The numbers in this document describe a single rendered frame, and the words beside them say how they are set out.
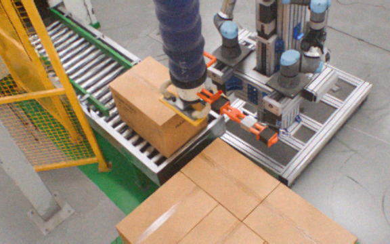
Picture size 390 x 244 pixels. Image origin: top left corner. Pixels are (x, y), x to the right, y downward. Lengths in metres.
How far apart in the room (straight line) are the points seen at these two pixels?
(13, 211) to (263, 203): 2.18
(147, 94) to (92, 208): 1.19
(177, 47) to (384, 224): 2.14
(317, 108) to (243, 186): 1.21
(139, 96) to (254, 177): 0.99
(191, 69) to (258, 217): 1.09
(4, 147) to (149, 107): 1.01
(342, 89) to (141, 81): 1.84
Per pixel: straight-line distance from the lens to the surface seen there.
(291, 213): 3.05
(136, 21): 5.52
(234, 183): 3.16
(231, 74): 3.30
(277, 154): 3.71
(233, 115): 2.55
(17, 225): 4.11
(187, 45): 2.41
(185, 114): 2.75
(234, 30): 3.14
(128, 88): 3.31
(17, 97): 3.50
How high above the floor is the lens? 3.22
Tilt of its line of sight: 50 degrees down
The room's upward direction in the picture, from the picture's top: 11 degrees counter-clockwise
